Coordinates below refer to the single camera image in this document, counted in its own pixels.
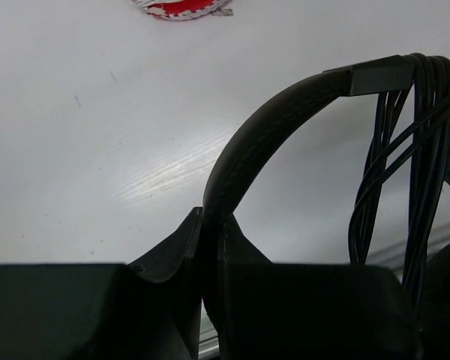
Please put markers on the red folded headphones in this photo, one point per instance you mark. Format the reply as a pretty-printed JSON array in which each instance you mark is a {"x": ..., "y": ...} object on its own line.
[{"x": 182, "y": 10}]

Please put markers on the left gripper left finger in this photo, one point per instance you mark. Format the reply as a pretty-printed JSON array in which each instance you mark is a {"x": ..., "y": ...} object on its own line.
[{"x": 148, "y": 309}]

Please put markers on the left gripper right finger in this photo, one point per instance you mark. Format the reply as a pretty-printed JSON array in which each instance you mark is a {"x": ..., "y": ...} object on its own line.
[{"x": 308, "y": 311}]

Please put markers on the black headset with microphone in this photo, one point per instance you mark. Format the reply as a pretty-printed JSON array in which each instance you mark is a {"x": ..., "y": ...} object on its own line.
[{"x": 411, "y": 125}]

